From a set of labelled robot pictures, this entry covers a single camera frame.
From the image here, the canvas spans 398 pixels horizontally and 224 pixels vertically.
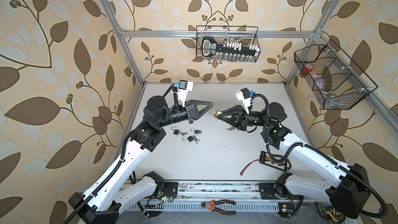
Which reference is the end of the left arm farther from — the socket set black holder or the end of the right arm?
the socket set black holder

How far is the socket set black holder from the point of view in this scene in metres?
0.83

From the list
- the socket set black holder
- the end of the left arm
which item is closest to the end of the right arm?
the end of the left arm
